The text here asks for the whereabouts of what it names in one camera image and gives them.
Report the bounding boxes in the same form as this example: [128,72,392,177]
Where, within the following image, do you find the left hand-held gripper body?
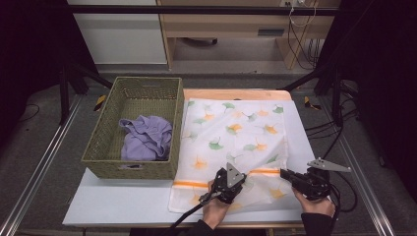
[208,162,248,205]

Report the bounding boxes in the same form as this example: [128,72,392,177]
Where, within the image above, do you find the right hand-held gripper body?
[290,157,352,202]

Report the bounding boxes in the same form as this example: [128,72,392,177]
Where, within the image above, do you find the white leaf print laundry bag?
[167,97,293,214]

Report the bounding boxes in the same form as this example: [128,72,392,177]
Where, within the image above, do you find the purple garment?
[118,114,174,162]

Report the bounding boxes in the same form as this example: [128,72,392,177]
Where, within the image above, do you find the green woven basket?
[81,76,185,181]

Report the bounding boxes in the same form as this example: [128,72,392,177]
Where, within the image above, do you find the person's right hand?
[292,188,336,217]

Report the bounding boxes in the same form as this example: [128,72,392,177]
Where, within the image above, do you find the person's left hand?
[202,181,230,230]

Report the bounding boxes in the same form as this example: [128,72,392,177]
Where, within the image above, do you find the yellow black tape piece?
[303,95,323,111]
[92,93,108,112]

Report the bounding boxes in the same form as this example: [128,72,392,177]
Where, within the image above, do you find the black metal stand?
[58,63,114,126]
[281,63,344,128]

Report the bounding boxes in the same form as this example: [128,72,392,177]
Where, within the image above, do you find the white board sheet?
[62,97,338,227]

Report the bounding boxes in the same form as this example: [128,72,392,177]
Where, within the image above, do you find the dark curtain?
[0,0,96,148]
[314,0,417,205]

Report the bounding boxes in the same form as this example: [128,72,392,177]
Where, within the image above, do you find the black chair base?
[181,36,219,46]

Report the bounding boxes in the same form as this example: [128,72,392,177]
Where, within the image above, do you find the white cabinet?
[65,0,168,65]

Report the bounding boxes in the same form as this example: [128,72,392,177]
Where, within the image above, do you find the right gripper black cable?
[328,183,342,230]

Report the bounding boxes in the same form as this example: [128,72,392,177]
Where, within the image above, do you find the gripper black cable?
[168,191,221,236]
[328,183,342,230]

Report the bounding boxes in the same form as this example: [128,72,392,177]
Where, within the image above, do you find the black floor cables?
[304,82,360,213]

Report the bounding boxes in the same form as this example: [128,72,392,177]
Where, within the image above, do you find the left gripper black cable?
[168,191,221,236]

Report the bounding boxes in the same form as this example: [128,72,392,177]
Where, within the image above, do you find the aluminium floor rail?
[0,94,83,236]
[319,97,397,236]

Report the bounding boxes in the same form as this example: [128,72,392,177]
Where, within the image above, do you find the black hanging cables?
[286,19,321,71]

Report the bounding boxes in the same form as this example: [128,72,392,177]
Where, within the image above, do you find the white hanging cable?
[288,0,318,29]

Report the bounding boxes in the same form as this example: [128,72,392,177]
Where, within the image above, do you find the black horizontal frame bar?
[65,4,342,16]

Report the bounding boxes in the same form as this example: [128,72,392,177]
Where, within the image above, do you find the thin black floor cable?
[19,103,40,122]

